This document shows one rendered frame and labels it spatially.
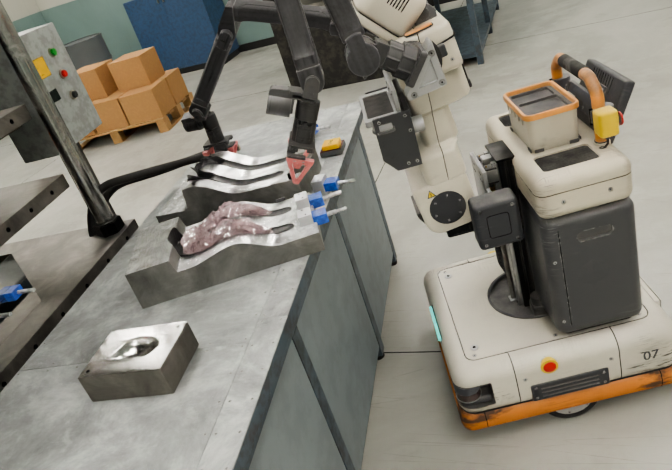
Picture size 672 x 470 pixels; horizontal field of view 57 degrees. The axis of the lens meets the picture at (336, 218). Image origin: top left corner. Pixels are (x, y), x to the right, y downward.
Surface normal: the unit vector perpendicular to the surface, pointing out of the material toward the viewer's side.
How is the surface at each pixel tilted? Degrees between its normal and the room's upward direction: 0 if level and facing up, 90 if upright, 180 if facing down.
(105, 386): 90
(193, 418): 0
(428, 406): 0
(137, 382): 90
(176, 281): 90
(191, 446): 0
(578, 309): 90
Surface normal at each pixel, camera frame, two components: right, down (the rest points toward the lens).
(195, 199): -0.16, 0.50
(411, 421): -0.28, -0.85
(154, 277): 0.13, 0.43
